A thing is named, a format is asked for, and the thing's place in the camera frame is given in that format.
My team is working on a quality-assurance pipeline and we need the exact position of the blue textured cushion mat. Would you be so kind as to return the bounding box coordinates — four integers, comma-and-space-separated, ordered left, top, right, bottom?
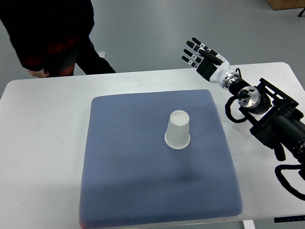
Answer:
79, 89, 242, 229

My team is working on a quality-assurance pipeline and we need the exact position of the white table leg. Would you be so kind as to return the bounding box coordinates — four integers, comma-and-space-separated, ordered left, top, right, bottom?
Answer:
242, 220, 255, 229

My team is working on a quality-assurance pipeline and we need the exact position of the black table control panel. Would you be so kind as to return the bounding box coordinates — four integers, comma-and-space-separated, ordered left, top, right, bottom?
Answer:
274, 215, 305, 223

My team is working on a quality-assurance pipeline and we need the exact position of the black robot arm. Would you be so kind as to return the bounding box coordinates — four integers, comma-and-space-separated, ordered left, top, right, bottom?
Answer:
182, 38, 305, 167

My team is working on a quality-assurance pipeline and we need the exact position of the white paper cup on mat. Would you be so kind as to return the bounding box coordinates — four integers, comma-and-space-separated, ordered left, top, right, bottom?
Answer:
164, 110, 190, 150

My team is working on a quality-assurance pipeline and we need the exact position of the white paper cup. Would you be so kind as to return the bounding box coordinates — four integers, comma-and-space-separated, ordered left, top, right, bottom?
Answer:
234, 120, 253, 135
164, 110, 190, 150

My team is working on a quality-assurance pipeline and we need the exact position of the person in black clothes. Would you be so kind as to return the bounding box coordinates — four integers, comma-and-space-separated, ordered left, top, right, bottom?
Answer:
0, 0, 115, 78

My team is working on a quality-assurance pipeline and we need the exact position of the brown cardboard box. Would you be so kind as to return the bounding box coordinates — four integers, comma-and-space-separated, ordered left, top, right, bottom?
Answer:
266, 0, 305, 10

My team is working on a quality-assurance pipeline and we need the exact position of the upper metal floor plate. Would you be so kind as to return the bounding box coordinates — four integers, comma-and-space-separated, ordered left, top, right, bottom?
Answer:
98, 51, 105, 58

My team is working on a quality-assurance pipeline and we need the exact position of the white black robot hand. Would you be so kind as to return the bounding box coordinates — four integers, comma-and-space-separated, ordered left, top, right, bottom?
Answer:
182, 37, 235, 83

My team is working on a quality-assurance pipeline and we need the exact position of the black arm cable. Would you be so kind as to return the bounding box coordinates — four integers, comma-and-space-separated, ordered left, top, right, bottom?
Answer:
224, 68, 305, 200

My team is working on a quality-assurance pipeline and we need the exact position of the black tripod leg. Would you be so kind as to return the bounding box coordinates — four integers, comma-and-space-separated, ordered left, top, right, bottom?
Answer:
298, 8, 305, 17

